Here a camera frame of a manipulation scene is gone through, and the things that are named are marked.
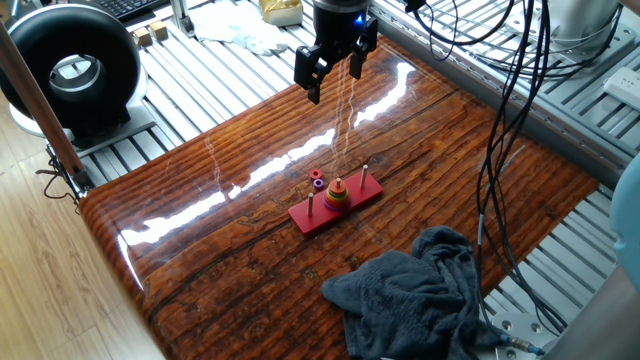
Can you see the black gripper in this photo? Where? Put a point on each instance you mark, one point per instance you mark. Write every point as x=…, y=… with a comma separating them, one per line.
x=337, y=30

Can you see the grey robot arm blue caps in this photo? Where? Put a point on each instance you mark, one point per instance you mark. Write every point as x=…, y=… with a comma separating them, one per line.
x=627, y=215

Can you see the red Hanoi base with pegs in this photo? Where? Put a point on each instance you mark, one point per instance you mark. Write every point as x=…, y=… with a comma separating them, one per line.
x=361, y=195

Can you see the small wooden block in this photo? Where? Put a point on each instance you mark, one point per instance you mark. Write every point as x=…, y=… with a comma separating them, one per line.
x=159, y=30
x=142, y=37

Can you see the gold foil box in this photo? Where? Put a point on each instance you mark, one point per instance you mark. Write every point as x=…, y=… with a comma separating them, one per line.
x=280, y=12

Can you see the white crumpled cloth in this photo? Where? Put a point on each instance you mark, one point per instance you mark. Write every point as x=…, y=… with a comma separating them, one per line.
x=230, y=25

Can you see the wood grain table mat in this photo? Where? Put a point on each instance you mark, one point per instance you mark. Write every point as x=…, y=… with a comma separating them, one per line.
x=225, y=225

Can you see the black keyboard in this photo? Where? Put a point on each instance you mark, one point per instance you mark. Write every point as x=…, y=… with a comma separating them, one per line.
x=125, y=7

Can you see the dark grey towel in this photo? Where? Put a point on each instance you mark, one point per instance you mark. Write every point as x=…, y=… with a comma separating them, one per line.
x=410, y=300

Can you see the white power strip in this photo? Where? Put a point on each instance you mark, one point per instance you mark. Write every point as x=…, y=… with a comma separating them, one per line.
x=625, y=87

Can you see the brown pole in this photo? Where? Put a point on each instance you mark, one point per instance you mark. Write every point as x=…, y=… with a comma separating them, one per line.
x=37, y=100

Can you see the silver metal mounting plate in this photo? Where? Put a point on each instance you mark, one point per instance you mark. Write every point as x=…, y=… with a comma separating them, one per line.
x=522, y=327

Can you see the aluminium profile post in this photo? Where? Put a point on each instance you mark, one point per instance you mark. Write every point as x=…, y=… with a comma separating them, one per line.
x=181, y=17

